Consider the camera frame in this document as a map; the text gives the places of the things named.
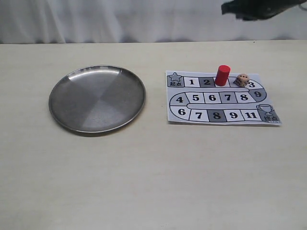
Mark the round stainless steel plate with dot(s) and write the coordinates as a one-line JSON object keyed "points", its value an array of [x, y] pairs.
{"points": [[97, 99]]}

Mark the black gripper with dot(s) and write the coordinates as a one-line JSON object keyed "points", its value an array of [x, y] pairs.
{"points": [[258, 10]]}

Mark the red cylinder game piece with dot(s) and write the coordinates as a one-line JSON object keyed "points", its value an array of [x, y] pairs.
{"points": [[222, 75]]}

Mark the wooden die with black pips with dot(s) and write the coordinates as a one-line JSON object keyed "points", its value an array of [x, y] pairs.
{"points": [[242, 80]]}

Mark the white curtain backdrop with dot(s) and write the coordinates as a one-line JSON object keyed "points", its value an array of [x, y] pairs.
{"points": [[143, 21]]}

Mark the printed paper game board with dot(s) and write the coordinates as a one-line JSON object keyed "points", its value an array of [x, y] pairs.
{"points": [[193, 97]]}

